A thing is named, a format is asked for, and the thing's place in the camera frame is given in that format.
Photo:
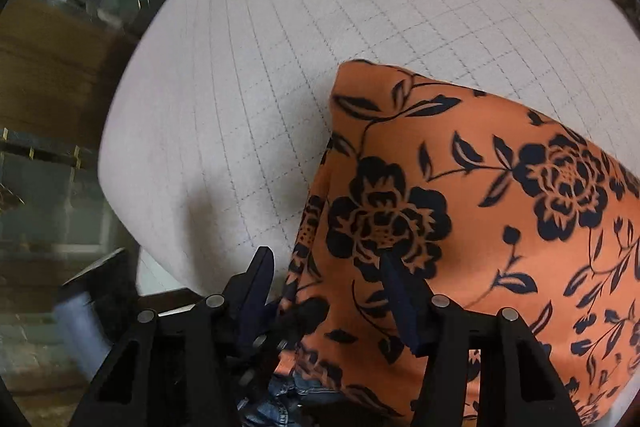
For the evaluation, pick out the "pink quilted bed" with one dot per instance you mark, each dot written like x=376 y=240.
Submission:
x=250 y=82

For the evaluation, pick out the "wooden cabinet with glass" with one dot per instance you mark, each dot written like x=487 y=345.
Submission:
x=60 y=82

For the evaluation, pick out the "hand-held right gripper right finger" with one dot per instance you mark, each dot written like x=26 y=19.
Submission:
x=402 y=307

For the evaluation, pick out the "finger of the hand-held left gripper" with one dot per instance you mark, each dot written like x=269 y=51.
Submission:
x=302 y=314

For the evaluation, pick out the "person's leg in jeans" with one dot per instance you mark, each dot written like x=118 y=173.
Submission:
x=282 y=399

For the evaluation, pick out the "orange floral long-sleeve shirt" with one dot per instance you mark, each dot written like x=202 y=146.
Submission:
x=475 y=217

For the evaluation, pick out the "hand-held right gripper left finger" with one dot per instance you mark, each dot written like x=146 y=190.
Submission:
x=252 y=292

